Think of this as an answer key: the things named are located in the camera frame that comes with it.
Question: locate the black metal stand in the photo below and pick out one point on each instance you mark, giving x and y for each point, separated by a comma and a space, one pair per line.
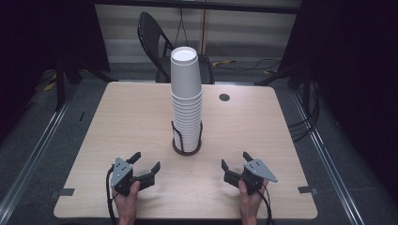
60, 84

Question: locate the black folding chair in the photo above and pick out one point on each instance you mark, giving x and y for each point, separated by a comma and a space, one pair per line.
150, 34

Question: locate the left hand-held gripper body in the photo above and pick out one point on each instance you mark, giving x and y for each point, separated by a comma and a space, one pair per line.
122, 173

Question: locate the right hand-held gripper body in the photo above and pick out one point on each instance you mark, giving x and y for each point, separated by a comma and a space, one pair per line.
258, 170

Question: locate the round black table grommet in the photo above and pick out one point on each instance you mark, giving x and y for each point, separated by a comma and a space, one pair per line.
224, 97

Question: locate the person's right hand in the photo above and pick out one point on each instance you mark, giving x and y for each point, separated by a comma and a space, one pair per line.
250, 203

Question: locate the black metal crossbar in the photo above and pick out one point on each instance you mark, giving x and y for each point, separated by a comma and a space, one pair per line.
200, 6

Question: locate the black stand leg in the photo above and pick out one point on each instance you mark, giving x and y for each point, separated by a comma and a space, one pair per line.
275, 76

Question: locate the person's left hand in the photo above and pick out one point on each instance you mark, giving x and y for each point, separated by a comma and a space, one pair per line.
127, 204

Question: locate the stack of white paper cups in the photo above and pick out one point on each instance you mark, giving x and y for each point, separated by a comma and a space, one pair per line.
187, 112

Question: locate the metal floor rail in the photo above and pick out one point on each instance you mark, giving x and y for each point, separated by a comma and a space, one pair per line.
325, 156
34, 153

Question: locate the yellow floor tape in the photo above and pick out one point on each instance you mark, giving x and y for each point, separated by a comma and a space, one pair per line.
50, 85
222, 62

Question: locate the grey tape piece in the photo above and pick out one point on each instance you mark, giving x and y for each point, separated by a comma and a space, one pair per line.
64, 192
307, 189

